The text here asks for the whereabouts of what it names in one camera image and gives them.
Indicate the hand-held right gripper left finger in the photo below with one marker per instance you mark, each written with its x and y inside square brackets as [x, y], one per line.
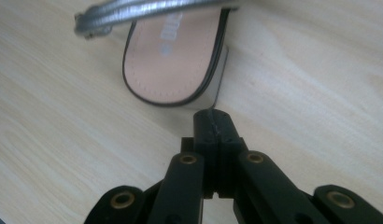
[208, 146]

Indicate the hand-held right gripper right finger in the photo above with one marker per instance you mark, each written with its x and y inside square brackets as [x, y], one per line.
[227, 146]

